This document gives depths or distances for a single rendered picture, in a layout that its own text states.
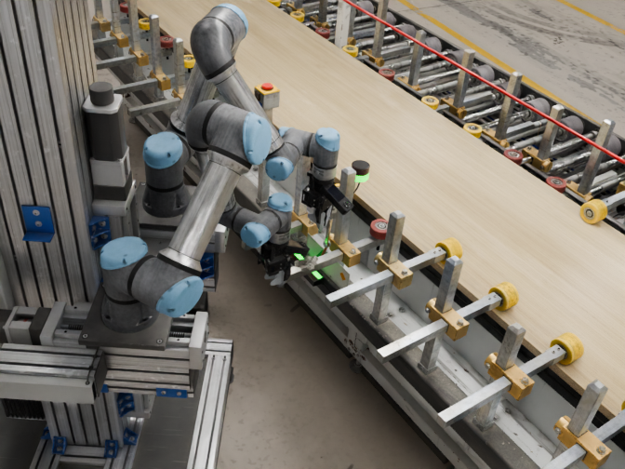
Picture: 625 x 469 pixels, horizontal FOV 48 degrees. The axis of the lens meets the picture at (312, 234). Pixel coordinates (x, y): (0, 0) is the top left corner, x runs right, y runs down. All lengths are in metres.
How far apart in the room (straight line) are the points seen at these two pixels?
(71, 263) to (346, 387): 1.49
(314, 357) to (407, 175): 0.96
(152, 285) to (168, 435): 1.08
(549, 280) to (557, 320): 0.19
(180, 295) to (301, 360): 1.57
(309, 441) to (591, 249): 1.31
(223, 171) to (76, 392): 0.69
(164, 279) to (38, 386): 0.46
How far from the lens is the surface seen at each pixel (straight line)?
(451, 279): 2.03
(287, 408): 3.04
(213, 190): 1.73
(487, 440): 2.20
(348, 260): 2.41
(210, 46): 1.95
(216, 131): 1.75
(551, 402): 2.29
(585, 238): 2.70
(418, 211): 2.60
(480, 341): 2.40
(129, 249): 1.79
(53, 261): 2.07
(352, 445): 2.96
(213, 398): 2.78
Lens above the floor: 2.41
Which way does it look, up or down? 39 degrees down
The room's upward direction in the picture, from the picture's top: 5 degrees clockwise
